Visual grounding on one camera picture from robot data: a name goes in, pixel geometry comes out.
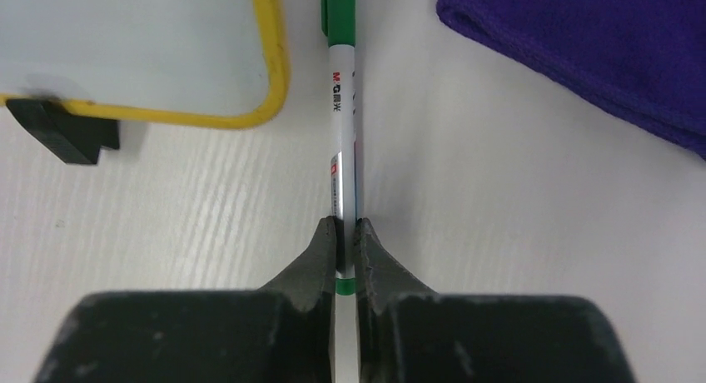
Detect yellow framed whiteboard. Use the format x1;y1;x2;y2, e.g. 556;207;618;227
0;0;291;167

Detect green whiteboard marker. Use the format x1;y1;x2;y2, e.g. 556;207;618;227
320;0;362;383

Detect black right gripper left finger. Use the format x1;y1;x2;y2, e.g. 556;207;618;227
35;217;337;382

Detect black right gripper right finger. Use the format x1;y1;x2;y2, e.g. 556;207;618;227
354;219;634;382

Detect purple towel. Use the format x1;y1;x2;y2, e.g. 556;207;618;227
436;0;705;156

